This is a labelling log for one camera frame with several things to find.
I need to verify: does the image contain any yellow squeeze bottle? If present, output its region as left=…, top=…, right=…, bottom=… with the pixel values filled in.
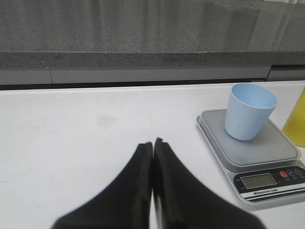
left=283, top=89, right=305, bottom=147

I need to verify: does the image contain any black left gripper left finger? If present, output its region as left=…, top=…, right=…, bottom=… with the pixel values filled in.
left=52, top=142, right=153, bottom=229

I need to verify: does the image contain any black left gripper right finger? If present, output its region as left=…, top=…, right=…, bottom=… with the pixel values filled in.
left=153, top=138, right=264, bottom=229

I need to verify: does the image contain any grey stone counter ledge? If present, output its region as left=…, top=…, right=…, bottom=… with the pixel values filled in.
left=0, top=0, right=305, bottom=88

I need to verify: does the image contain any silver electronic kitchen scale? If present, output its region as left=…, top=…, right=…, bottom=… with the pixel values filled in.
left=196, top=109, right=305, bottom=208

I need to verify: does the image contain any light blue plastic cup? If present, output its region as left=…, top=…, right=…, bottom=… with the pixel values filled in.
left=224, top=83, right=278, bottom=141

